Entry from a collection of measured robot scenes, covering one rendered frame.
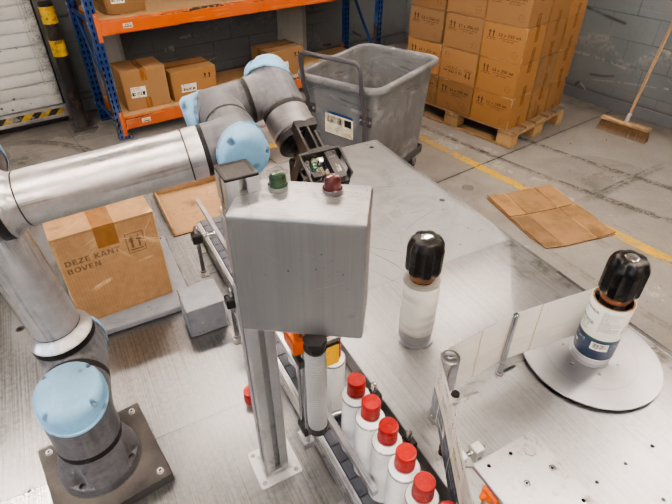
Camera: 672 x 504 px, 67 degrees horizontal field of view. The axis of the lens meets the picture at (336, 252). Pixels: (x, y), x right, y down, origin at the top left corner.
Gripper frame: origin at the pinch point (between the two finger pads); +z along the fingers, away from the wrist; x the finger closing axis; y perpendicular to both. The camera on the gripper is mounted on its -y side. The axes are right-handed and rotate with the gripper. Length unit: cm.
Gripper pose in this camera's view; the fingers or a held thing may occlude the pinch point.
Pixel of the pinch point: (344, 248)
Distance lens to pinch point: 78.9
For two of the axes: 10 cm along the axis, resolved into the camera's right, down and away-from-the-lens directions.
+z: 4.1, 8.6, -3.1
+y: 2.4, -4.2, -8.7
